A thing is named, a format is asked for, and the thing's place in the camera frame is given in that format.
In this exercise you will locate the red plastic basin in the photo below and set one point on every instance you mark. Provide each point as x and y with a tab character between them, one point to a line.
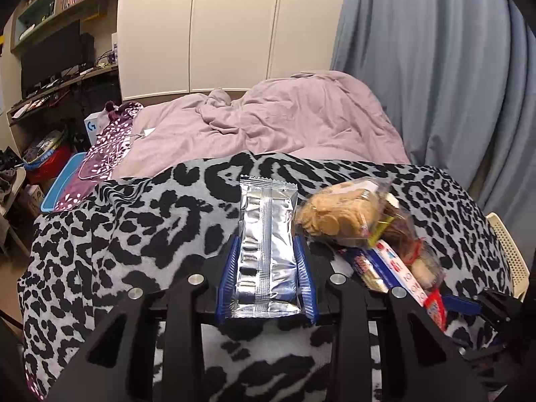
52	166

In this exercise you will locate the blue white wafer pack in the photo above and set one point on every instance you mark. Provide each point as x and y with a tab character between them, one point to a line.
381	269

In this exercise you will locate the silver foil snack pack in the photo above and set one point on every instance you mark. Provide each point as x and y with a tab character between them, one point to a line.
266	280

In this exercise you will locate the white logitech box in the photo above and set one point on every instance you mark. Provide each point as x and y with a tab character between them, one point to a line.
92	125

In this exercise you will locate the blue-grey curtain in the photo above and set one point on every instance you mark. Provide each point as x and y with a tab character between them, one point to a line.
457	80

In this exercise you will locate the cream wardrobe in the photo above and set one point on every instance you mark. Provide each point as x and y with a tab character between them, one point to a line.
167	47

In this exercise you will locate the purple white patterned cloth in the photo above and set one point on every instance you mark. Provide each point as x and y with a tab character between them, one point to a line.
113	133

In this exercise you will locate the clear bag of round biscuits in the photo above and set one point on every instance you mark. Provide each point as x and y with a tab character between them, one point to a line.
349	214

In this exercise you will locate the cream perforated plastic basket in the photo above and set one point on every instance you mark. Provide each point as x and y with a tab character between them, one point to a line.
520	271

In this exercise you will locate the black computer monitor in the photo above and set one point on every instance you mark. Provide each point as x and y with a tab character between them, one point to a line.
60	51

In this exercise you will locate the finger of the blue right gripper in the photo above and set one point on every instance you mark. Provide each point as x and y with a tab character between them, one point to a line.
464	306

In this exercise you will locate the light blue plastic tray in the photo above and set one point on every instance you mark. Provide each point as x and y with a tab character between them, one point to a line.
61	181

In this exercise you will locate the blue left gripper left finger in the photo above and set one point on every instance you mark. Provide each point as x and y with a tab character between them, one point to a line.
226	291

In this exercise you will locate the leopard print blanket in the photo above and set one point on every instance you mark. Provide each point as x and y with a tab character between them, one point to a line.
147	232

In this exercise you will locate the pink duvet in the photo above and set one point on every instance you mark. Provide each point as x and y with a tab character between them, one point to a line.
325	115

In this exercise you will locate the red clear cookie packet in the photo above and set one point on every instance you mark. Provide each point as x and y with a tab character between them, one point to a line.
417	255

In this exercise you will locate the wooden shelf desk unit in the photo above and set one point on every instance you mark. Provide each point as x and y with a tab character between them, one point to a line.
66	99

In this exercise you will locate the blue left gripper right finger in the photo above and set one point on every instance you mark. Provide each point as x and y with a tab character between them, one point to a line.
305	280

